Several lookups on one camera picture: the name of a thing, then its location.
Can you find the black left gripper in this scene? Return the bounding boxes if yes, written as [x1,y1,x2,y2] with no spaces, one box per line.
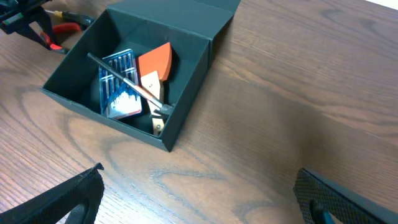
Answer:
[1,0,58,50]

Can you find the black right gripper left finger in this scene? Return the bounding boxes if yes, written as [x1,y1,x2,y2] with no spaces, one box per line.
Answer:
[1,163,104,224]

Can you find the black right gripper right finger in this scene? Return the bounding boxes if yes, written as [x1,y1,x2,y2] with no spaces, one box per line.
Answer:
[293,169,397,224]

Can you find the blue precision screwdriver set case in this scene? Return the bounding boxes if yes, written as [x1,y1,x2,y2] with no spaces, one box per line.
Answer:
[98,49,142,119]

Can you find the orange scraper with wooden handle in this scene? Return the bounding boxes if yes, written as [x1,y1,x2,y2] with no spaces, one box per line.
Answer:
[137,42,173,138]

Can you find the small black handled claw hammer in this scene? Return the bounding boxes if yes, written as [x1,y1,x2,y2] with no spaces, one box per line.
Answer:
[87,53,174,119]

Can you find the dark green gift box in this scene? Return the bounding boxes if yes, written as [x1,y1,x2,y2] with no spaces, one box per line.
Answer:
[42,0,239,151]

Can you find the black yellow small screwdriver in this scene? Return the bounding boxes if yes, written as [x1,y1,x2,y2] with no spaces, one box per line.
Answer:
[45,9,95,26]

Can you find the red handled pliers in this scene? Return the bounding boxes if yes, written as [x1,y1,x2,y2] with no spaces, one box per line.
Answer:
[40,22,83,54]

